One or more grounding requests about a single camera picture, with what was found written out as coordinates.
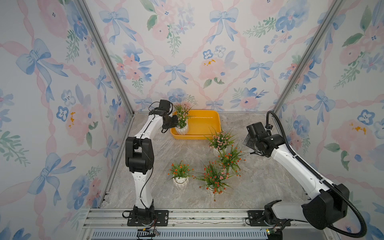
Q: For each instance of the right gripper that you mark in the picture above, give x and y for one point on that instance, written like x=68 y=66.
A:
x=250 y=141

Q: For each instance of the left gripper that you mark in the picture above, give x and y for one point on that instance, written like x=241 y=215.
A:
x=174 y=117

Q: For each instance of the pink gypsophila pot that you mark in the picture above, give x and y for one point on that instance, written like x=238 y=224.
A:
x=219 y=142
x=182 y=114

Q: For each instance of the yellow plastic storage box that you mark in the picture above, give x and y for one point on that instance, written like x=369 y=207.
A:
x=202 y=125

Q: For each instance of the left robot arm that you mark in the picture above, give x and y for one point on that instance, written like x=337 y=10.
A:
x=140 y=159

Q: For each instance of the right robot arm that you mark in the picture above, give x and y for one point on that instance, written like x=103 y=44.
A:
x=322 y=208

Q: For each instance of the red flower pot right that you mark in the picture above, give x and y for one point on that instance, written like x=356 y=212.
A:
x=230 y=161

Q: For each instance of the red flower pot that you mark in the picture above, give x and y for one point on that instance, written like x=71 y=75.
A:
x=214 y=179
x=230 y=161
x=180 y=174

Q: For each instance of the red flower pot front centre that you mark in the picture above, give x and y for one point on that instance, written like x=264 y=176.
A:
x=214 y=179

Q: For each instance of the red flower pot front left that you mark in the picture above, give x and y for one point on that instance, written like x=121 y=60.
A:
x=180 y=174

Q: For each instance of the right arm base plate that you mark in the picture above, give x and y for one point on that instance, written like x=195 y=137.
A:
x=257 y=218

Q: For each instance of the right corner aluminium post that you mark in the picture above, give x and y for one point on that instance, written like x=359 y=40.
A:
x=310 y=51

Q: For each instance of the corner aluminium post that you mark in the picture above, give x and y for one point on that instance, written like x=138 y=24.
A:
x=310 y=51
x=94 y=32

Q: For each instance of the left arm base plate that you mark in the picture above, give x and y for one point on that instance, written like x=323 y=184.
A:
x=148 y=218

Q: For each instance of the left corner aluminium post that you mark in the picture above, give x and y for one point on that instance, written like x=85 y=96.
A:
x=94 y=32

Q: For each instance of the aluminium front rail frame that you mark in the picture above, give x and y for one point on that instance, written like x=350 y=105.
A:
x=197 y=224

